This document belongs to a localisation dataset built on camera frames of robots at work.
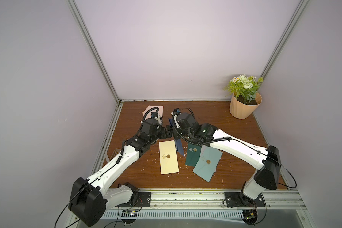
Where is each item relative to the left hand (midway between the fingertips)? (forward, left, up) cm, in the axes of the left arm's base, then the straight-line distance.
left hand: (168, 127), depth 80 cm
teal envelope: (-14, -24, -20) cm, 34 cm away
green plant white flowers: (+25, -48, +9) cm, 55 cm away
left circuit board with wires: (-40, +19, -24) cm, 51 cm away
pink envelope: (+29, +9, -20) cm, 36 cm away
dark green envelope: (-8, -16, -20) cm, 27 cm away
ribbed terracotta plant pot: (+21, -52, -10) cm, 57 cm away
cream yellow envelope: (-10, 0, -20) cm, 22 cm away
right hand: (-1, -3, +6) cm, 6 cm away
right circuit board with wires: (-39, -43, -23) cm, 62 cm away
